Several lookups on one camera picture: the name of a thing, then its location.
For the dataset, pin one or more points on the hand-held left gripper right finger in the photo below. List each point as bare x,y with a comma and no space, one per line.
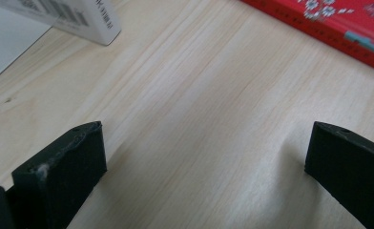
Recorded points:
353,171

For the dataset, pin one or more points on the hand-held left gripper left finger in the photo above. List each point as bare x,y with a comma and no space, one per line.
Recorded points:
64,171

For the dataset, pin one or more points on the clear acrylic book rack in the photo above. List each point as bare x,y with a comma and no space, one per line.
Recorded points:
7,44

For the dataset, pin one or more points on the red picture book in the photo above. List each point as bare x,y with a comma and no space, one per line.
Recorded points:
334,22

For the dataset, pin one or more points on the white caterpillar picture book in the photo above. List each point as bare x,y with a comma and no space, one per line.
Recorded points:
80,19

